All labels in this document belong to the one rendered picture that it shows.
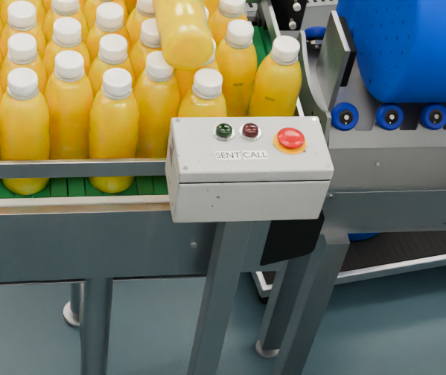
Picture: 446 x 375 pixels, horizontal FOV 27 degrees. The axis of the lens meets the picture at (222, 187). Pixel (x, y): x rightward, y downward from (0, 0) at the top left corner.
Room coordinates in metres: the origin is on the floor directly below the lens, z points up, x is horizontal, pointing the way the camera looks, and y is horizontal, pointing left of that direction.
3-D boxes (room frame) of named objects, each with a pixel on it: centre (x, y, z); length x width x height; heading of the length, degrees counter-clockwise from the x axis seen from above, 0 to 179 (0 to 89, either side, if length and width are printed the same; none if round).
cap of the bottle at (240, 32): (1.09, 0.02, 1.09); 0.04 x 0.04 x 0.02
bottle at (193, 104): (0.97, 0.05, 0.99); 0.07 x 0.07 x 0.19
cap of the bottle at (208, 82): (0.97, 0.05, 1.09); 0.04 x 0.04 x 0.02
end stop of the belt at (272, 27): (1.18, -0.06, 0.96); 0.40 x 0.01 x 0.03; 17
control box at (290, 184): (0.86, -0.03, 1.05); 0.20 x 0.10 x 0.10; 107
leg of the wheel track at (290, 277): (1.28, -0.18, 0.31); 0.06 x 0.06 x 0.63; 17
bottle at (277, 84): (1.08, -0.05, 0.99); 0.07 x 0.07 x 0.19
